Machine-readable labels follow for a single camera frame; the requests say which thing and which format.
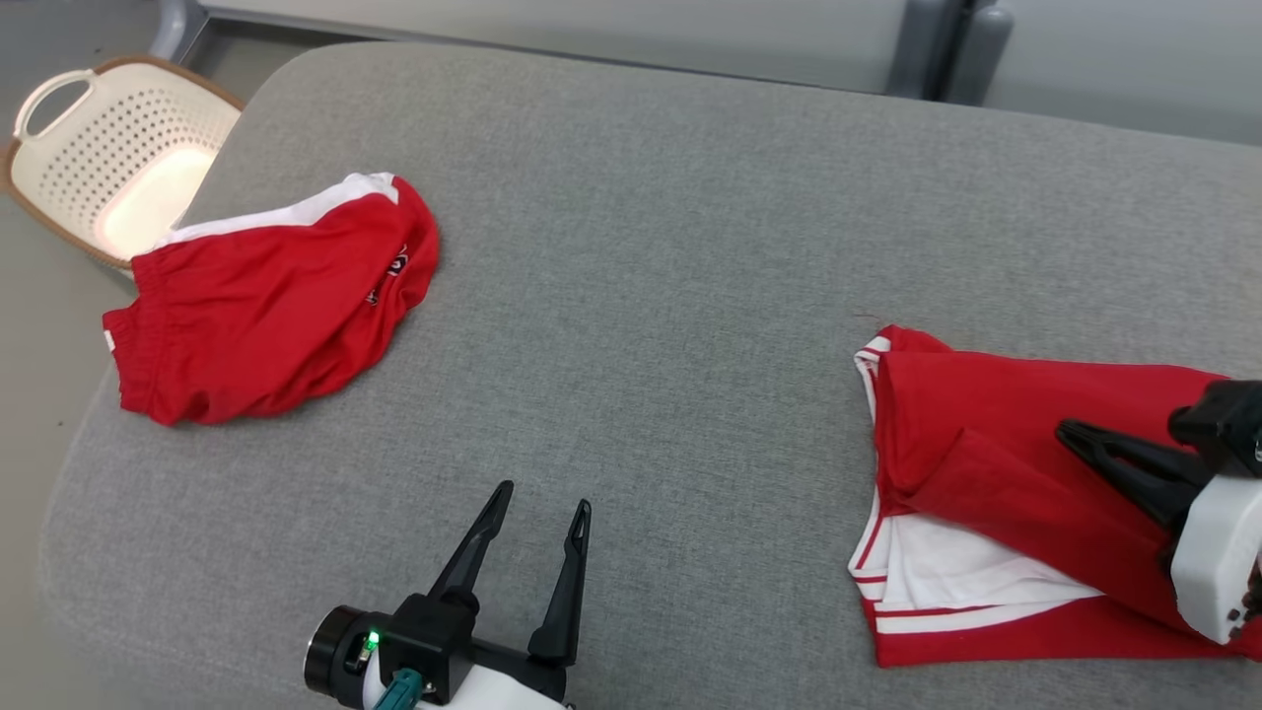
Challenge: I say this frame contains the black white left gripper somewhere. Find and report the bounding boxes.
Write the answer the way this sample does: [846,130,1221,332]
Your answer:
[419,480,593,710]

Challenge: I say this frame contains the black cable with teal plug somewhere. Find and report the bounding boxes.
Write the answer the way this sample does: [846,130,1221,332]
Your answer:
[373,668,426,710]

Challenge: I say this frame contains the grey metal partition post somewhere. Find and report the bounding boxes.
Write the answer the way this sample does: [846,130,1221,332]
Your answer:
[885,0,1017,105]
[148,0,210,62]

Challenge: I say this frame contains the red white Bulls shorts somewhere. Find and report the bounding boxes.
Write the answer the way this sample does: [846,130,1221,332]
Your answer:
[102,173,441,427]

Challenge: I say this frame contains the cream perforated laundry basket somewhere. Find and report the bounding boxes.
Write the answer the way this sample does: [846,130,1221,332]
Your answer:
[0,54,245,279]

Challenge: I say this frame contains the grey fabric sofa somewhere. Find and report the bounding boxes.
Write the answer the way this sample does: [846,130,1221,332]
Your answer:
[37,39,1262,710]

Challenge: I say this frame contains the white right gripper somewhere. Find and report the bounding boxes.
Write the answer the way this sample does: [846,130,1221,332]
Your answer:
[1057,419,1262,648]

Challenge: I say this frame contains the red white striped jersey top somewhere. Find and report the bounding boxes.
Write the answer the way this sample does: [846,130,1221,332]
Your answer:
[848,323,1262,670]

